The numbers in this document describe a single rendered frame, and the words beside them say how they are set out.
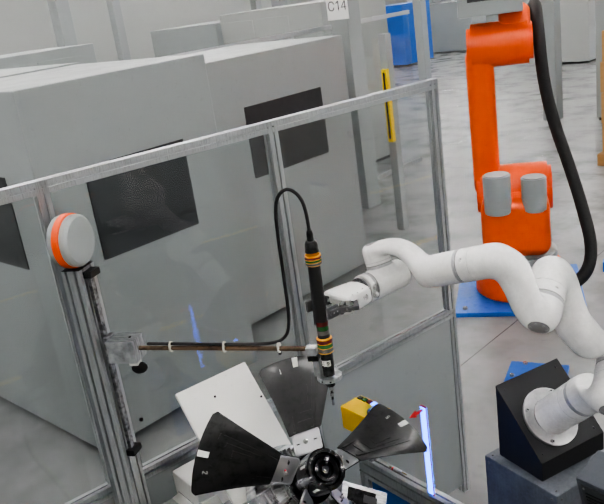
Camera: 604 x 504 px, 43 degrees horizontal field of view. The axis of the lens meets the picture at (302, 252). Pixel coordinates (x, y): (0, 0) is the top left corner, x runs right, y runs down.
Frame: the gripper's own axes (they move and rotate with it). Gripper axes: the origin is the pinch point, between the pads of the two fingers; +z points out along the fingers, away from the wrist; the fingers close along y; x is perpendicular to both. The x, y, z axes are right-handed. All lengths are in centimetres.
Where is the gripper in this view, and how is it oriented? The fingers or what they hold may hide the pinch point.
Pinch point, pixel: (319, 309)
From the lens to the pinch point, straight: 205.1
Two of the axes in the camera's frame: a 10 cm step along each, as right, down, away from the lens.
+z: -7.7, 3.0, -5.6
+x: -1.4, -9.4, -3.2
